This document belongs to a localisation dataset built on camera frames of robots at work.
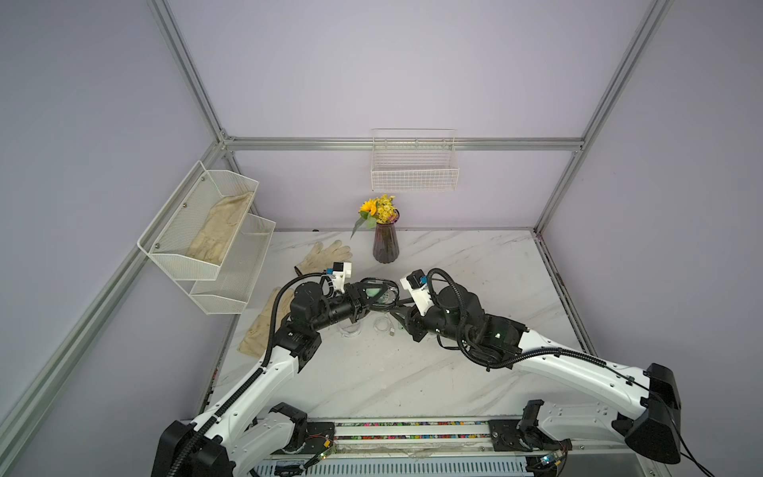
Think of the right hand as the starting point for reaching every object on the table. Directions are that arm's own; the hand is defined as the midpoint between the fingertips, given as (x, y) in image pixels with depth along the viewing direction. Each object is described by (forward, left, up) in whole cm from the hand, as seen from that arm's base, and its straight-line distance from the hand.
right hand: (398, 309), depth 71 cm
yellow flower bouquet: (+35, +4, +1) cm, 36 cm away
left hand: (+2, +3, +3) cm, 5 cm away
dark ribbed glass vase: (+34, +3, -16) cm, 38 cm away
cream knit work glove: (+35, +29, -23) cm, 51 cm away
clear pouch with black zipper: (+2, +4, +5) cm, 6 cm away
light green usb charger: (+2, +6, +5) cm, 8 cm away
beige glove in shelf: (+20, +49, +8) cm, 53 cm away
